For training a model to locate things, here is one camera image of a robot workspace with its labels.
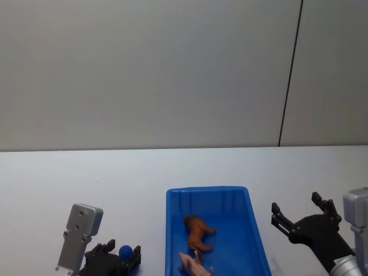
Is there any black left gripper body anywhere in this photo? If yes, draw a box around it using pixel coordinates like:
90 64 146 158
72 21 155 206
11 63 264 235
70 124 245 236
78 249 131 276

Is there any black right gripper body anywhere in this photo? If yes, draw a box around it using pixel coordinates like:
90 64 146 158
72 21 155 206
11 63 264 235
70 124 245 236
288 213 356 274

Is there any small blue ball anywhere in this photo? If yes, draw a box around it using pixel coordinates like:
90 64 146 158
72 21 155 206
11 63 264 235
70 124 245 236
118 244 133 260

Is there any blue plastic bin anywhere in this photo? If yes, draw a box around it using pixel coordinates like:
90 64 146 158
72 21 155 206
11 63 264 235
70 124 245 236
165 186 273 276

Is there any pink toy pig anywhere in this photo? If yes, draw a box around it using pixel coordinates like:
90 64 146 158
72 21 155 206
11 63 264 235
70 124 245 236
178 250 215 276

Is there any brown toy animal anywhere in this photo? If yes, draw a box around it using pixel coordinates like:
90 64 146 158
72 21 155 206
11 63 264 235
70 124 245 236
183 214 217 254

